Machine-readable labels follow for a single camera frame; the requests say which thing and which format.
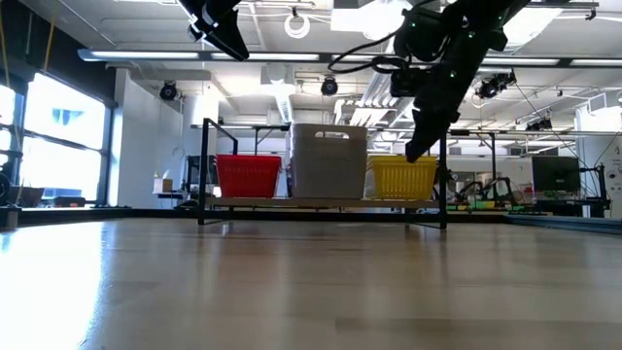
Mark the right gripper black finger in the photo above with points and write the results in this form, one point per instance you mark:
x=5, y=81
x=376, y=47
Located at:
x=437, y=131
x=419, y=138

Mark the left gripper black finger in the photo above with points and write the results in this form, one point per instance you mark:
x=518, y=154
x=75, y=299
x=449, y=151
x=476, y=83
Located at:
x=228, y=39

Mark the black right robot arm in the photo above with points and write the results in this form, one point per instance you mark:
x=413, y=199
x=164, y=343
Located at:
x=486, y=19

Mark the long ceiling light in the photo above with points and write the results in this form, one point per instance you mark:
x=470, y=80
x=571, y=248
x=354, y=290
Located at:
x=559, y=61
x=136, y=55

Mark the black monitor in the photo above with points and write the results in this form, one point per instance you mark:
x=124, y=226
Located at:
x=556, y=174

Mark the small cardboard box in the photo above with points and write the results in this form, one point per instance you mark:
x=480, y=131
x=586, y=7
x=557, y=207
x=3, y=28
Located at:
x=162, y=185

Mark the large bright window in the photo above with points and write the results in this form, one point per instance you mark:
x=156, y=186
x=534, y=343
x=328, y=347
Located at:
x=63, y=146

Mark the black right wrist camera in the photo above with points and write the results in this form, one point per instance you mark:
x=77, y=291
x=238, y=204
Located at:
x=405, y=82

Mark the black ceiling camera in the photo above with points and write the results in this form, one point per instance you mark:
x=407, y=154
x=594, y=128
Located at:
x=493, y=85
x=329, y=86
x=168, y=91

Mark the silver ventilation duct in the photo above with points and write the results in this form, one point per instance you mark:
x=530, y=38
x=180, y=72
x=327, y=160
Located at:
x=529, y=29

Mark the wooden shelf with black frame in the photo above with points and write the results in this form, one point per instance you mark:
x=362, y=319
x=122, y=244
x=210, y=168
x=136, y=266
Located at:
x=243, y=202

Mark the black machine frame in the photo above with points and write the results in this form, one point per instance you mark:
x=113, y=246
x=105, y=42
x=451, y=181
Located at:
x=595, y=194

